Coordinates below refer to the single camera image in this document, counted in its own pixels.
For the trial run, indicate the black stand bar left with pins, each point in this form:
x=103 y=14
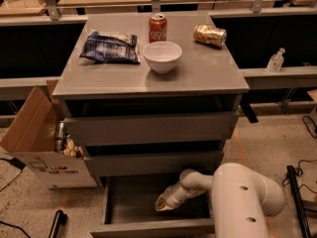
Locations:
x=60 y=218

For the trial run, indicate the grey bottom drawer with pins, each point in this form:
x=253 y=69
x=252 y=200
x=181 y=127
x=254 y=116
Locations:
x=129 y=210

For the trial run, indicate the white bowl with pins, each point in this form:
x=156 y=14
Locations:
x=162 y=56

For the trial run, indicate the cardboard box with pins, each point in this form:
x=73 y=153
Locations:
x=30 y=139

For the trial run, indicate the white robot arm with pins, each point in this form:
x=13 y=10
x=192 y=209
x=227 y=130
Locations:
x=241 y=199

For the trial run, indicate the grey drawer cabinet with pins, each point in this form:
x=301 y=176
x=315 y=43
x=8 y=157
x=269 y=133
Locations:
x=206 y=80

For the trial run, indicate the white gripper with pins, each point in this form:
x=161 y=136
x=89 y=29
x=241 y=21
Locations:
x=174 y=195

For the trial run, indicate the black stand bar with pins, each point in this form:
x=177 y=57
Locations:
x=303 y=222
x=60 y=218

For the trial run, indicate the gold crushed can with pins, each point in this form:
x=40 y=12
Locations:
x=210 y=35

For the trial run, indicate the grey metal railing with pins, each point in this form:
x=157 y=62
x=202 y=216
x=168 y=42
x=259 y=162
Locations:
x=35 y=12

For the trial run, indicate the red cola can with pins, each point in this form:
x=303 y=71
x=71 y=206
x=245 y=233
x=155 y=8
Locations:
x=157 y=28

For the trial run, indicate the grey drawer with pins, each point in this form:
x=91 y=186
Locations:
x=150 y=129
x=153 y=163
x=129 y=210

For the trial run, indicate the grey top drawer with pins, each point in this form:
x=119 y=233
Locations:
x=150 y=129

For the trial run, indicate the silver can in box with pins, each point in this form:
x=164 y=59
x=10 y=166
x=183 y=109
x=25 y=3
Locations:
x=59 y=136

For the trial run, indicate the blue chip bag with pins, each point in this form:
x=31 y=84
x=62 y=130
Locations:
x=113 y=48

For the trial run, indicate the clear sanitizer bottle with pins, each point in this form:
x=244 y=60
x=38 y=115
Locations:
x=276 y=61

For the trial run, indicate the black stand bar right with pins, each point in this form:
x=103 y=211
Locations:
x=303 y=222

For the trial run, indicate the grey middle drawer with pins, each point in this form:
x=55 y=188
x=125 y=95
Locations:
x=153 y=163

